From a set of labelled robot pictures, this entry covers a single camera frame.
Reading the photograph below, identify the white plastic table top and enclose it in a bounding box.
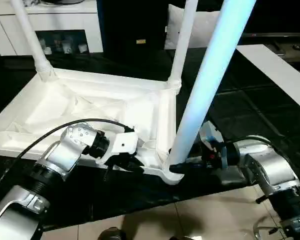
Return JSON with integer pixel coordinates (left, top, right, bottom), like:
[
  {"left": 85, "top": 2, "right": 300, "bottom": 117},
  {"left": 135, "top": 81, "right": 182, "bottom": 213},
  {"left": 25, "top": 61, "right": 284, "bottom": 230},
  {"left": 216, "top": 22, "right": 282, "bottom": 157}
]
[{"left": 0, "top": 67, "right": 186, "bottom": 186}]

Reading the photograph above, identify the white plastic table leg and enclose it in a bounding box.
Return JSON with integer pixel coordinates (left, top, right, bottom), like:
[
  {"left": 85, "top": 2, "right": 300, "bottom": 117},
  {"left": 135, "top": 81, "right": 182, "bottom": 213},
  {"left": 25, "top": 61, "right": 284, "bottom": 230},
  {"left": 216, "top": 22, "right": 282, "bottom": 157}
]
[
  {"left": 10, "top": 0, "right": 56, "bottom": 81},
  {"left": 167, "top": 0, "right": 257, "bottom": 173},
  {"left": 167, "top": 0, "right": 199, "bottom": 93}
]

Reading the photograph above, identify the white cabinet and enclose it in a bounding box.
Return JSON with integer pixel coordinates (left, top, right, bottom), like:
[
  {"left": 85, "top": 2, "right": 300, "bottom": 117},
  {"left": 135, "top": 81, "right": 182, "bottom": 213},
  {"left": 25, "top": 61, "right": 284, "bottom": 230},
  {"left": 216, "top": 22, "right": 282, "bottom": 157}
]
[{"left": 0, "top": 0, "right": 103, "bottom": 56}]

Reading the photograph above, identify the black work mat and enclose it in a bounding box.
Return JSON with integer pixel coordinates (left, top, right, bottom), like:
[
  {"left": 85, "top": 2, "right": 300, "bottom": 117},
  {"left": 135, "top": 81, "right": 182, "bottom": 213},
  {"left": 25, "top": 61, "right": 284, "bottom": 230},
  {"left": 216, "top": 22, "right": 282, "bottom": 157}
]
[{"left": 0, "top": 47, "right": 300, "bottom": 233}]

